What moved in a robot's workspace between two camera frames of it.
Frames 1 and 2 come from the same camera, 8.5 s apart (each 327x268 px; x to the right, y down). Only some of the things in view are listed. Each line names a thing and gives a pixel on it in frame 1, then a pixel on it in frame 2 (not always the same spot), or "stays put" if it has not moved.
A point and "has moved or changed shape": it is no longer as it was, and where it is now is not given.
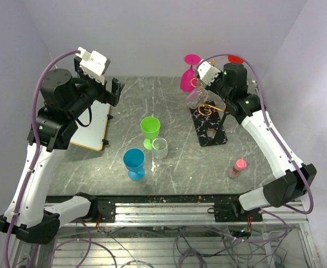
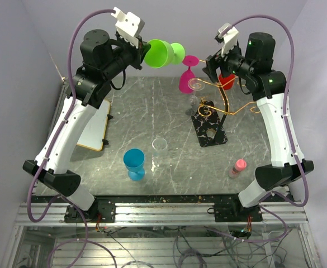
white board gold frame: x=92 y=136 stays put
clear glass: x=197 y=96 has moved or changed shape
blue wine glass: x=133 y=159 stays put
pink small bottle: x=240 y=164 stays put
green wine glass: x=150 y=126 to x=161 y=53
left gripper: x=105 y=96 to x=140 y=52
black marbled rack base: x=209 y=124 stays put
